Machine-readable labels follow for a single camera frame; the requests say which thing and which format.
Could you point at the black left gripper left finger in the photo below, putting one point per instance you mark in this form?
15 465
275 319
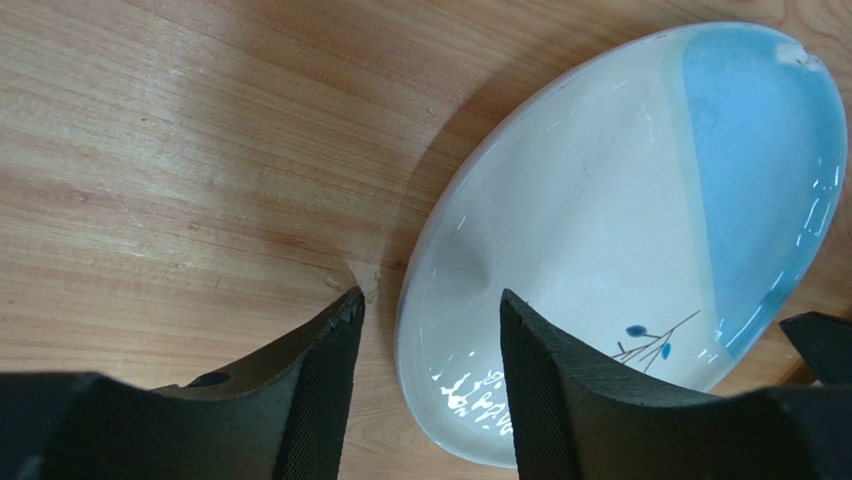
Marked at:
278 413

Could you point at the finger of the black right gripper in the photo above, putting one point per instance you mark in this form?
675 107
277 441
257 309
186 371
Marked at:
824 343

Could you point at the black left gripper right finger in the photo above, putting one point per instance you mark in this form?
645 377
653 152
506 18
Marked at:
579 414

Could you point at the light blue plate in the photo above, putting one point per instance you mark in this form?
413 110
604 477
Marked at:
660 202

